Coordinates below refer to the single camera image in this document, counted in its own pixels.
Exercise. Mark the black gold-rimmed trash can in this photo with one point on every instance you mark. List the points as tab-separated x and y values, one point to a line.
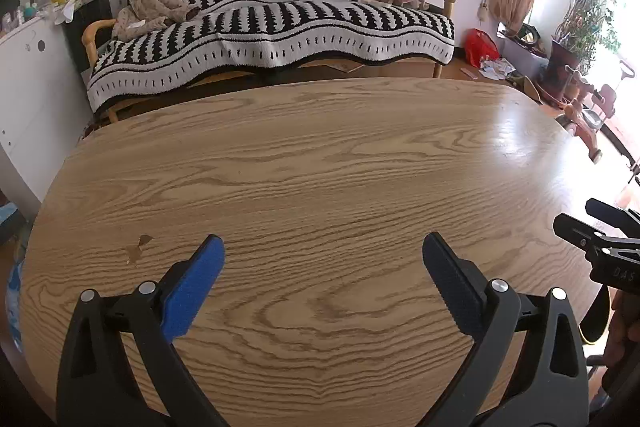
597	322

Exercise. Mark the black panel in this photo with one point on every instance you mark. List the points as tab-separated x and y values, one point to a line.
95	9

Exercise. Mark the wooden frame sofa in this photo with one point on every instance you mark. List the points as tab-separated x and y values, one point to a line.
92	32

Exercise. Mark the blue patterned plastic object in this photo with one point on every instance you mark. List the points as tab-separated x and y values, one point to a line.
14	297

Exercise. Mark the black white striped blanket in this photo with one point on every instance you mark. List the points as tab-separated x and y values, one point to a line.
300	22

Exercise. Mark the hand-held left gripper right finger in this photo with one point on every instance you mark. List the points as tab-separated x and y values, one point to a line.
450	272

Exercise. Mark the red plastic bag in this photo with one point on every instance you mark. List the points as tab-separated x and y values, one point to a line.
480	47

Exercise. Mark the beige child's clothes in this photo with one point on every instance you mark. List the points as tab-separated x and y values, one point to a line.
150	7

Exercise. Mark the potted green plant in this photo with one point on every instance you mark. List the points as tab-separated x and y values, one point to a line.
585	17

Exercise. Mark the small pink card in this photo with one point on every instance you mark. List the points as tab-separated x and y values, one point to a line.
469	73

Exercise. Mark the dark wooden chair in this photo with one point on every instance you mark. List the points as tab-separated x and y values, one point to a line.
597	362

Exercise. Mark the white cabinet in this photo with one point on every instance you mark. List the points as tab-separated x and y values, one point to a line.
30	97

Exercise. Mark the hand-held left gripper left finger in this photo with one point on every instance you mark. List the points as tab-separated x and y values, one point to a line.
192	292

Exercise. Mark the grey storage box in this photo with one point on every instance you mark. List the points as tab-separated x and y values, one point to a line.
530	57

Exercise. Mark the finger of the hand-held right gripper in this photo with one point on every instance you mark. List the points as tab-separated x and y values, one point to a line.
607	213
575	229

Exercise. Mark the scattered paper sheets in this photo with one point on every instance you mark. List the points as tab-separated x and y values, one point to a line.
495	68

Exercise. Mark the person's right hand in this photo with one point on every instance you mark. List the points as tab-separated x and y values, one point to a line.
625	332

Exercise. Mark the pink children's tricycle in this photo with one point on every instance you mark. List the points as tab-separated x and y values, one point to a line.
582	127

